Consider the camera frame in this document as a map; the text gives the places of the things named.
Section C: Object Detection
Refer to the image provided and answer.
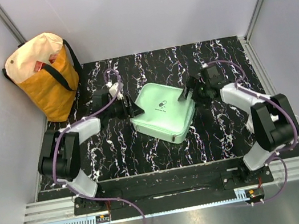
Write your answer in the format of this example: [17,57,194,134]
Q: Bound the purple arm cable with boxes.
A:
[34,67,148,224]
[203,49,299,209]

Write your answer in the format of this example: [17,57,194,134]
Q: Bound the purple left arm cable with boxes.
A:
[34,67,148,224]

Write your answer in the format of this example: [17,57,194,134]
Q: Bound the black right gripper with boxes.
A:
[174,73,213,114]

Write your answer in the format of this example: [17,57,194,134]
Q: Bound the mint green medicine case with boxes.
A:
[131,83,195,144]

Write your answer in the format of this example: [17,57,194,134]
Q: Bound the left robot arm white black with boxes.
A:
[38,82,145,212]

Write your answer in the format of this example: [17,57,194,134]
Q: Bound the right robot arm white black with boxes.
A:
[178,63,299,185]

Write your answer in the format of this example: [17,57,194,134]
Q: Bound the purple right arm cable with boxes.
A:
[203,49,299,209]

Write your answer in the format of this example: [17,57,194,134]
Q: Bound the orange tote bag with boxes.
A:
[2,32,82,122]

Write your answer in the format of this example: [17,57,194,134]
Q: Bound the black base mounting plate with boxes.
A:
[74,158,274,220]

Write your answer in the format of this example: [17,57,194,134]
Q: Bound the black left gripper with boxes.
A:
[104,93,146,123]

